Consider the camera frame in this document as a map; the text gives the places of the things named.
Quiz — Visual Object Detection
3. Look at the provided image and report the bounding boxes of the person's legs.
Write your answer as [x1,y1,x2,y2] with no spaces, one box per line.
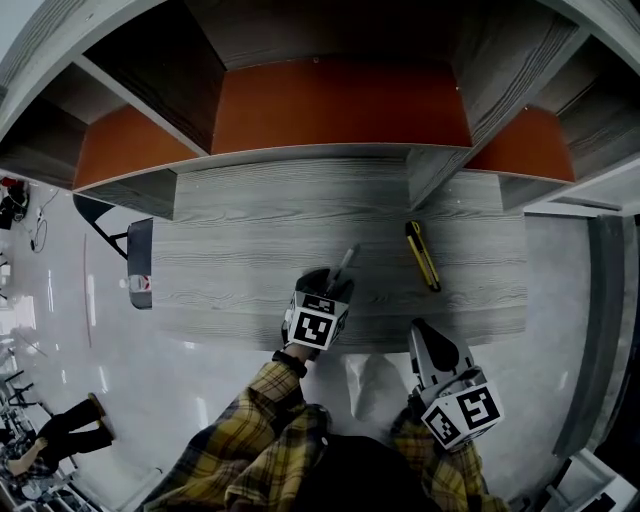
[343,351,417,427]

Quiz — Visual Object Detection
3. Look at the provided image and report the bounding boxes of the black floor cable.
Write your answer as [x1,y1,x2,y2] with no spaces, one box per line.
[22,189,61,254]

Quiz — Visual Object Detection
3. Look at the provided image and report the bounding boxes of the clear plastic water bottle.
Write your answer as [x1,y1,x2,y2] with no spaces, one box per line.
[119,273,153,294]

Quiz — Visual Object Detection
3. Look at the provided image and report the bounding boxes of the dark door threshold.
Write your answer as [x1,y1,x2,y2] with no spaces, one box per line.
[552,213,629,459]

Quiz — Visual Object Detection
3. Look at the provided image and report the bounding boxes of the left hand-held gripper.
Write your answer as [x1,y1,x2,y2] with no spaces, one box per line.
[281,267,357,352]

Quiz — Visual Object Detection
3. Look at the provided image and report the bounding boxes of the black wristwatch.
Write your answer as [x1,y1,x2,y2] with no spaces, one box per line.
[271,349,309,379]

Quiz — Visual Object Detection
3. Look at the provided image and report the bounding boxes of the black bag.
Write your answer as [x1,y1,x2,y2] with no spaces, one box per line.
[0,178,30,231]

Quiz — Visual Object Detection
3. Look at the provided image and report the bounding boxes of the white door frame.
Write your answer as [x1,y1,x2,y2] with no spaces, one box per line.
[522,149,640,220]

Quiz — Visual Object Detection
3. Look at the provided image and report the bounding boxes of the grey wooden desk hutch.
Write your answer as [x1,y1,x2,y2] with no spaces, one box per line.
[0,0,640,222]

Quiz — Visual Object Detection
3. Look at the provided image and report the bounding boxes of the person's left forearm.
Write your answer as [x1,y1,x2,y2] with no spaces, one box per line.
[142,349,331,512]

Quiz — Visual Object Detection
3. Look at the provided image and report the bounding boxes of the person's right forearm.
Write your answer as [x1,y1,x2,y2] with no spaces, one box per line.
[389,407,507,512]

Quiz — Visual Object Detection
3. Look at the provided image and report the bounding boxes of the yellow utility knife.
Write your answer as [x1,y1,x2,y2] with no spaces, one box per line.
[404,220,443,294]

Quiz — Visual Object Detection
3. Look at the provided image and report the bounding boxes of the person's torso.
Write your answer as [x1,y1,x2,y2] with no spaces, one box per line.
[224,433,431,512]

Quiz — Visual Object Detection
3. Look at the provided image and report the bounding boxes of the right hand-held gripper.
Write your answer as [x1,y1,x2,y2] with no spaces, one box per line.
[407,318,505,452]

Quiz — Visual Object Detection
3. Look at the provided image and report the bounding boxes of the silver pen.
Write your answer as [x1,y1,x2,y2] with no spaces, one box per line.
[324,243,362,297]

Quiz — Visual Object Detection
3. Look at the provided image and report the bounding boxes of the black folding chair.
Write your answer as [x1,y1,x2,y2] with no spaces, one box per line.
[72,192,154,311]

